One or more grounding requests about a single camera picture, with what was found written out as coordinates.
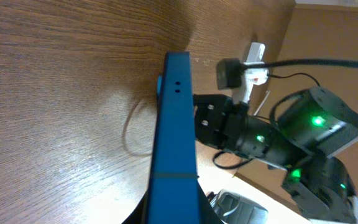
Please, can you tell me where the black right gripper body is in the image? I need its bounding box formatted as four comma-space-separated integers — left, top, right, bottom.
193, 95, 278, 162

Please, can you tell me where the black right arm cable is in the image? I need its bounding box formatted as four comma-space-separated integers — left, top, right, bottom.
244, 58, 358, 71

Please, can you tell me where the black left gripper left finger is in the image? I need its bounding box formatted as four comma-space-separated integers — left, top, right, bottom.
122, 192, 149, 224

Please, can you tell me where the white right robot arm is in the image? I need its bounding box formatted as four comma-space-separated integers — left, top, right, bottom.
193, 86, 358, 223

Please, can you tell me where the grey device below table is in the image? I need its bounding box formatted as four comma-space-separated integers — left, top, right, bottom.
207, 190, 269, 224

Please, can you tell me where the blue Galaxy smartphone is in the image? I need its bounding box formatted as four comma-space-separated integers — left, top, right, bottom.
143, 52, 200, 224

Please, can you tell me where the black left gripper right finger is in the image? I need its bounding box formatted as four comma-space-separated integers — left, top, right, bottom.
198, 185, 223, 224

